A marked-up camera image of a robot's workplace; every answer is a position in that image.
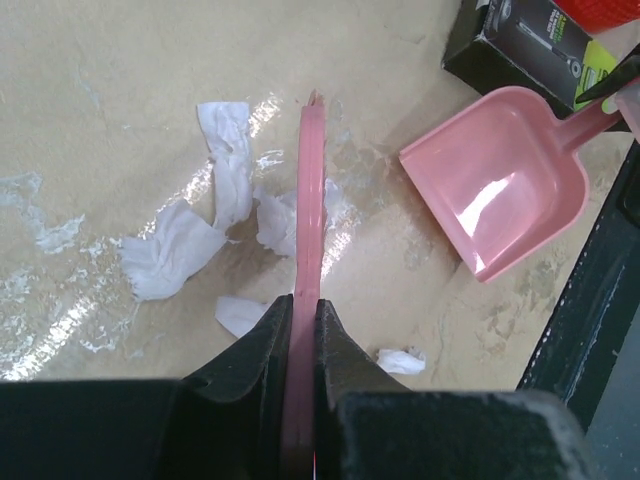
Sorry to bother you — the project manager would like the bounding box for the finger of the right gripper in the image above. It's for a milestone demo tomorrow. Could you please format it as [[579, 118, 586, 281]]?
[[576, 52, 639, 112]]

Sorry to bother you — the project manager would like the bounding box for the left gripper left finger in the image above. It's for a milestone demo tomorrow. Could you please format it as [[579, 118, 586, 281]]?
[[182, 294, 293, 430]]

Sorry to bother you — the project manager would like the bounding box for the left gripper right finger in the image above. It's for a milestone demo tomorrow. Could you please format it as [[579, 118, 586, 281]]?
[[314, 299, 409, 415]]

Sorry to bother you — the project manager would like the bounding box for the small paper scrap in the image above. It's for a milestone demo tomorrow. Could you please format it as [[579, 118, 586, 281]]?
[[376, 347, 427, 375]]

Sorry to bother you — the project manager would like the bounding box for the tiny paper scrap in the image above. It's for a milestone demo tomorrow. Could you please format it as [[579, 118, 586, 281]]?
[[215, 296, 269, 339]]

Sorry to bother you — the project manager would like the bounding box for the long paper scrap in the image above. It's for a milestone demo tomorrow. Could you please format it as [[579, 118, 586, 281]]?
[[118, 101, 252, 302]]

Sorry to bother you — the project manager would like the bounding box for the pink dustpan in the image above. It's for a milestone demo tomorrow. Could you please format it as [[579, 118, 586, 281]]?
[[399, 86, 622, 282]]

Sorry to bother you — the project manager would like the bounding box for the pink hand brush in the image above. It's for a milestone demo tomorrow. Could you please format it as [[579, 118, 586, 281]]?
[[279, 91, 325, 479]]

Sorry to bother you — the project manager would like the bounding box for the red mesh waste basket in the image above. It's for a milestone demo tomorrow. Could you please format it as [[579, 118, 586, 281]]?
[[555, 0, 639, 34]]

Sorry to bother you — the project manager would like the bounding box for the black green razor box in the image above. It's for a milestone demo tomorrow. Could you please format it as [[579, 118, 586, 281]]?
[[442, 0, 618, 119]]

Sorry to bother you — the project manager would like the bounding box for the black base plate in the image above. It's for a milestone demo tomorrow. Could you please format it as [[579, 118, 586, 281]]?
[[518, 143, 639, 429]]

